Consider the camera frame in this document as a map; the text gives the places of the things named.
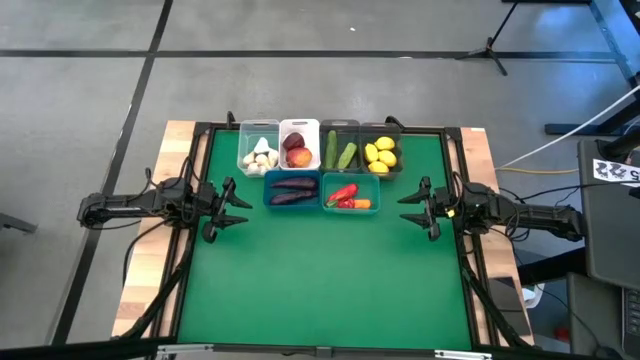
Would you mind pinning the long red pepper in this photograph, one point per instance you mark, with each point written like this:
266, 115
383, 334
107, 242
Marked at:
345, 191

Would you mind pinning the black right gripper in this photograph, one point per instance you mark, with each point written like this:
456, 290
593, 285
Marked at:
442, 207

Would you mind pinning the orange carrot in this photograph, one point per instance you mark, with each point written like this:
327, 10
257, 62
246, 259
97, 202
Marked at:
363, 203

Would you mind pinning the yellow lemon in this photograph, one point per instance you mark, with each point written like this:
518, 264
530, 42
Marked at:
378, 167
384, 143
370, 152
387, 158

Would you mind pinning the black monitor mount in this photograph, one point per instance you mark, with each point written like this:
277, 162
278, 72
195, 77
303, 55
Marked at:
622, 147

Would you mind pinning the black keyboard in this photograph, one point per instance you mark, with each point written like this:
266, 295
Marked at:
632, 320

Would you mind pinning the green table mat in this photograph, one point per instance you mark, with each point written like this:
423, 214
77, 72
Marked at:
250, 300

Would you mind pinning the dark grey cabinet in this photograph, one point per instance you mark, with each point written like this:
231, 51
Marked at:
612, 235

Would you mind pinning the black desk leg frame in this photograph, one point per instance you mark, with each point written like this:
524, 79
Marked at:
610, 36

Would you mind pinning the white garlic cloves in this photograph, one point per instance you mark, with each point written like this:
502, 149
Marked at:
261, 145

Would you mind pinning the blue plastic bin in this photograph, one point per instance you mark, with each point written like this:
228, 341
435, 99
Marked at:
268, 176

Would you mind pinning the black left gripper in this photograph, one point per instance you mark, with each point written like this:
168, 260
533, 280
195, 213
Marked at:
220, 210

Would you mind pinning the silver frame bracket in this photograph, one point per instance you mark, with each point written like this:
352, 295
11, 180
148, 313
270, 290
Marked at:
462, 354
185, 348

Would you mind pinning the grey chair leg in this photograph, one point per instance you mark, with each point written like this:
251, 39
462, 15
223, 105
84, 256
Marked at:
17, 223

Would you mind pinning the black aluminium rig frame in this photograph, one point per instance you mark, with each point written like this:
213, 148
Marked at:
179, 300

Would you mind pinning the small red pepper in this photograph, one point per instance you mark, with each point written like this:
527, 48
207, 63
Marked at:
343, 203
350, 203

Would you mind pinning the teal plastic bin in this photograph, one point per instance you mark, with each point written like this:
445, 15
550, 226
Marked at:
372, 182

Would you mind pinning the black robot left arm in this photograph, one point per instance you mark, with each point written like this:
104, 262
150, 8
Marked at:
130, 205

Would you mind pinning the white numbered tag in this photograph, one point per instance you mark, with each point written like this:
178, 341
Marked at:
615, 171

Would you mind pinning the white plastic bin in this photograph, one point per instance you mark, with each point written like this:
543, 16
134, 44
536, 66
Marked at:
312, 135

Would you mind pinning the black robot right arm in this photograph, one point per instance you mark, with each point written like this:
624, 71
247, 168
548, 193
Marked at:
530, 212

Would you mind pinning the black tripod stand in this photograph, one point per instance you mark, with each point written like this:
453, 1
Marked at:
489, 50

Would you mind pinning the clear plastic bin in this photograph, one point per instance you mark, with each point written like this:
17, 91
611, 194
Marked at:
246, 131

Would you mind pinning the dark grey plastic bin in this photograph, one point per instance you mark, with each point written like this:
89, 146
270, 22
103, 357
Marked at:
380, 126
340, 123

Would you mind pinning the long dark green cucumber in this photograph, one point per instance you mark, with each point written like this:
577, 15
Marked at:
331, 148

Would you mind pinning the white cup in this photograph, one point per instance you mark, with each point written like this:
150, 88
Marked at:
535, 297

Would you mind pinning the red orange apple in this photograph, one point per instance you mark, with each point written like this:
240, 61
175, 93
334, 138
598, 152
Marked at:
299, 157

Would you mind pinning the small red object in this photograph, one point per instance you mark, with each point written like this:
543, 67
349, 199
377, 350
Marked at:
563, 334

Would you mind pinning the short light green cucumber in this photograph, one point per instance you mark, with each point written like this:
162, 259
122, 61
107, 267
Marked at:
346, 156

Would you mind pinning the small green pepper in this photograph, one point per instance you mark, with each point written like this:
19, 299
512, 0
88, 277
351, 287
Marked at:
332, 203

